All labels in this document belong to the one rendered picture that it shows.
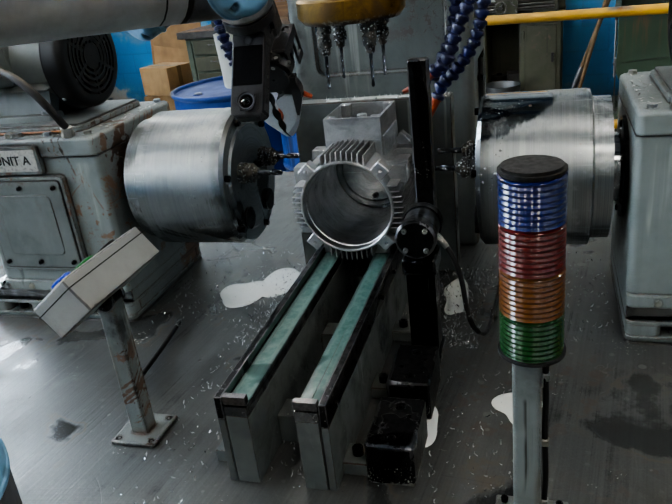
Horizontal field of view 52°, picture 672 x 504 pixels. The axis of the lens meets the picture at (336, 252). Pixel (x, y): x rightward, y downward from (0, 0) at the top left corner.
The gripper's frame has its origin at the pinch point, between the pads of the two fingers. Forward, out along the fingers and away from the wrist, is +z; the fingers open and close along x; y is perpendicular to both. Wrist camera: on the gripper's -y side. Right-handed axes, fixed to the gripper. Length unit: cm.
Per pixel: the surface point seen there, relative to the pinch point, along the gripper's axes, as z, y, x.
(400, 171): 13.5, 4.0, -14.6
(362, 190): 29.8, 14.0, -3.4
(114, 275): -4.9, -29.5, 15.1
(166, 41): 314, 460, 329
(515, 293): -14, -36, -35
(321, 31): -2.9, 19.7, -2.3
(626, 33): 250, 337, -88
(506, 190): -22, -31, -34
